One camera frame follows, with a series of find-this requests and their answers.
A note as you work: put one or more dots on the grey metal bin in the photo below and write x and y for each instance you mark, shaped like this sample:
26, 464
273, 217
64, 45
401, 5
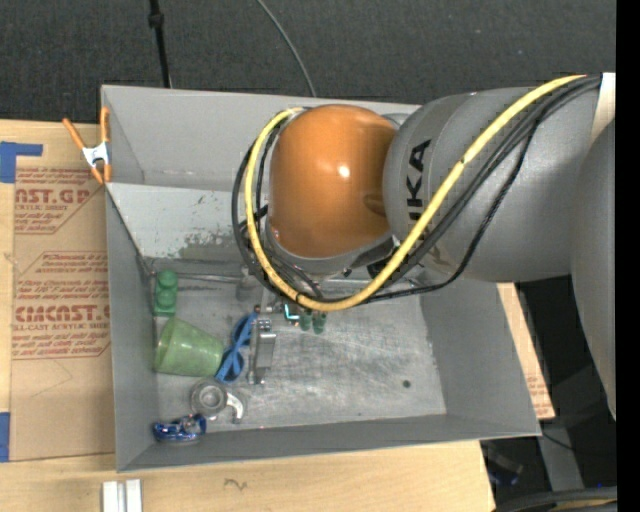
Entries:
350, 360

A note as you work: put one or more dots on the light green cup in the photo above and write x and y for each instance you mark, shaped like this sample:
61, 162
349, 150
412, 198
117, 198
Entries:
187, 350

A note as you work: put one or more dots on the white curved hook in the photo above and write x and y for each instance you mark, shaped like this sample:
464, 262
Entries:
239, 404

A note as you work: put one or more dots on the dark green toy block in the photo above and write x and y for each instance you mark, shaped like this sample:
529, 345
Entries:
166, 294

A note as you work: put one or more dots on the blue sunglasses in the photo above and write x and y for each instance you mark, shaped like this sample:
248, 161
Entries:
235, 352

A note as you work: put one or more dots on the brown cardboard board, red print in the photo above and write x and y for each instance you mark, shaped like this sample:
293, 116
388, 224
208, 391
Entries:
55, 390

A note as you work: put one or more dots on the blue and silver small tool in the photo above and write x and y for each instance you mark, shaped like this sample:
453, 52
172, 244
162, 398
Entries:
177, 430

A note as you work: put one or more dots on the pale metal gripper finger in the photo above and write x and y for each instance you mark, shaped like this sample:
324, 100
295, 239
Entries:
253, 357
268, 350

